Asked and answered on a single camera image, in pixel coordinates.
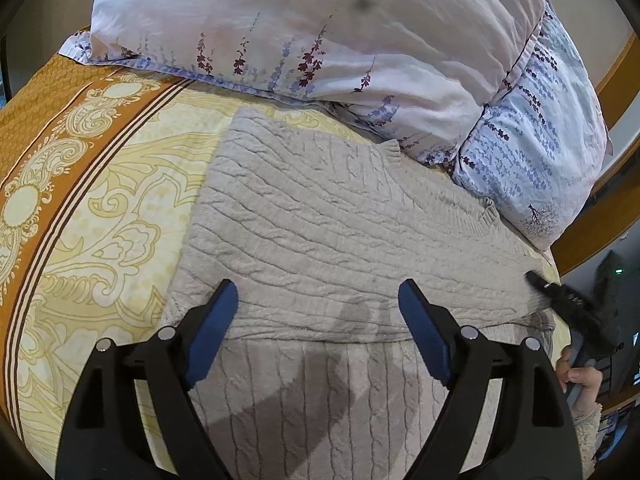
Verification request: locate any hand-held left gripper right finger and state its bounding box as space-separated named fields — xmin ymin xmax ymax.
xmin=397 ymin=278 xmax=583 ymax=480

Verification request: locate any yellow orange patterned bedsheet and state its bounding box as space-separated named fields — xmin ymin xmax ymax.
xmin=0 ymin=27 xmax=381 ymax=480

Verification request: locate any beige cable-knit sweater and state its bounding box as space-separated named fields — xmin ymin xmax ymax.
xmin=160 ymin=107 xmax=603 ymax=480

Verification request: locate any person's right forearm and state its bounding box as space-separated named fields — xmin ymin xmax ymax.
xmin=570 ymin=400 xmax=604 ymax=473

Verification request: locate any light blue floral pillow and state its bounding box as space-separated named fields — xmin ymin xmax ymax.
xmin=452 ymin=0 xmax=615 ymax=253

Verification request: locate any wooden bed headboard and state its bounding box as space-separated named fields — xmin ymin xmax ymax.
xmin=552 ymin=30 xmax=640 ymax=281

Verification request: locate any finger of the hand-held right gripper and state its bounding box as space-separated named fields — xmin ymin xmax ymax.
xmin=523 ymin=271 xmax=617 ymax=357

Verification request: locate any person's right hand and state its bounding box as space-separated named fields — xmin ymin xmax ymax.
xmin=555 ymin=347 xmax=604 ymax=407

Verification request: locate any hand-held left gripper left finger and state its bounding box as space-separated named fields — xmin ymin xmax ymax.
xmin=55 ymin=279 xmax=239 ymax=480

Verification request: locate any white floral pillow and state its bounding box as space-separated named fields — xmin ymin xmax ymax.
xmin=59 ymin=0 xmax=548 ymax=166

